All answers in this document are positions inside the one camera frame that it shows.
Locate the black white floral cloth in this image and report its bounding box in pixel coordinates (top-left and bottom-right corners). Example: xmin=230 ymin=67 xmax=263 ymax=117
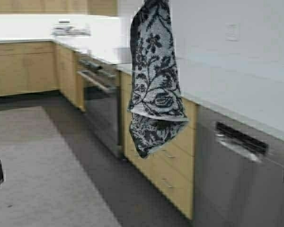
xmin=127 ymin=0 xmax=189 ymax=159

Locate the white wall power outlet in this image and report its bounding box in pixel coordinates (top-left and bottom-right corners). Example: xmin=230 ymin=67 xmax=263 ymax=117
xmin=225 ymin=23 xmax=240 ymax=42

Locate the stainless oven with handle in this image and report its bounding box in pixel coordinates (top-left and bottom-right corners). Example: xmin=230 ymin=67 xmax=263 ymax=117
xmin=77 ymin=53 xmax=122 ymax=158

